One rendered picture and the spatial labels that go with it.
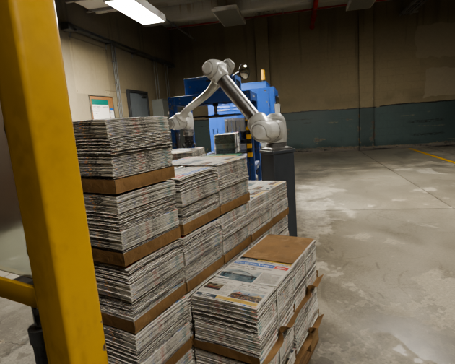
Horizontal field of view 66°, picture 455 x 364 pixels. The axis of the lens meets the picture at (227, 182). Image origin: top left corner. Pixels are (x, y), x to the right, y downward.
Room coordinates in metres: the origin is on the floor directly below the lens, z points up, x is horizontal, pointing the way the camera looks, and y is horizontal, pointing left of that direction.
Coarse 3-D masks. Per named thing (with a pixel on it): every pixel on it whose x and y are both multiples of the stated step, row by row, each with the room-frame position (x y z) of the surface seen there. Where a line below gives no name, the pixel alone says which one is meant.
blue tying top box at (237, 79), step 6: (192, 78) 4.17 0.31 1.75; (198, 78) 4.15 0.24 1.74; (204, 78) 4.14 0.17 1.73; (234, 78) 4.07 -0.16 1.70; (240, 78) 4.49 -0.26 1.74; (186, 84) 4.18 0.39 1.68; (192, 84) 4.16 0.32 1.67; (198, 84) 4.15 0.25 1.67; (204, 84) 4.13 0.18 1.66; (240, 84) 4.47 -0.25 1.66; (186, 90) 4.18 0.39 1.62; (192, 90) 4.17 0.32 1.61; (198, 90) 4.15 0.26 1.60; (204, 90) 4.14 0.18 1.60; (216, 90) 4.11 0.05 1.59; (222, 90) 4.10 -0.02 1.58
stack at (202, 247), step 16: (256, 192) 2.00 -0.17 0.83; (272, 192) 2.07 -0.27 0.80; (240, 208) 1.70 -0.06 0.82; (256, 208) 1.85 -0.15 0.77; (272, 208) 2.05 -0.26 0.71; (208, 224) 1.44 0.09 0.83; (224, 224) 1.54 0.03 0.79; (240, 224) 1.68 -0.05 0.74; (256, 224) 1.85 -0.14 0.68; (192, 240) 1.32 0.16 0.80; (208, 240) 1.42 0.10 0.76; (224, 240) 1.53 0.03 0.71; (240, 240) 1.68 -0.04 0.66; (256, 240) 1.84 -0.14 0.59; (192, 256) 1.31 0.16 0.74; (208, 256) 1.42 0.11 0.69; (192, 272) 1.31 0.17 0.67; (192, 304) 1.30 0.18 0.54; (192, 320) 1.30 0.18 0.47; (192, 352) 1.28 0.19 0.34
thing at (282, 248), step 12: (264, 240) 1.80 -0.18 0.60; (276, 240) 1.79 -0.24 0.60; (288, 240) 1.78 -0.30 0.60; (300, 240) 1.76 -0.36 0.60; (312, 240) 1.75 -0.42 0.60; (252, 252) 1.65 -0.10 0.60; (264, 252) 1.64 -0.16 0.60; (276, 252) 1.63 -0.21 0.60; (288, 252) 1.62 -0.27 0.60; (300, 252) 1.61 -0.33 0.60
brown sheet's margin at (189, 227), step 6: (216, 210) 1.50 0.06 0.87; (204, 216) 1.41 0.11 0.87; (210, 216) 1.45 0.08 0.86; (216, 216) 1.50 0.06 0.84; (192, 222) 1.33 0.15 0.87; (198, 222) 1.37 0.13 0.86; (204, 222) 1.41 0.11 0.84; (180, 228) 1.29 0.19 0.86; (186, 228) 1.30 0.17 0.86; (192, 228) 1.33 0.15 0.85
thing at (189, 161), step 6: (240, 156) 1.79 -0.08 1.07; (174, 162) 1.74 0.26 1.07; (180, 162) 1.72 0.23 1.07; (186, 162) 1.70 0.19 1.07; (192, 162) 1.68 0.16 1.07; (198, 162) 1.66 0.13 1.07; (204, 162) 1.64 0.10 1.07; (210, 162) 1.63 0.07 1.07; (216, 162) 1.61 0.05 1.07; (222, 162) 1.59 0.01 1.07; (228, 162) 1.62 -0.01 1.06
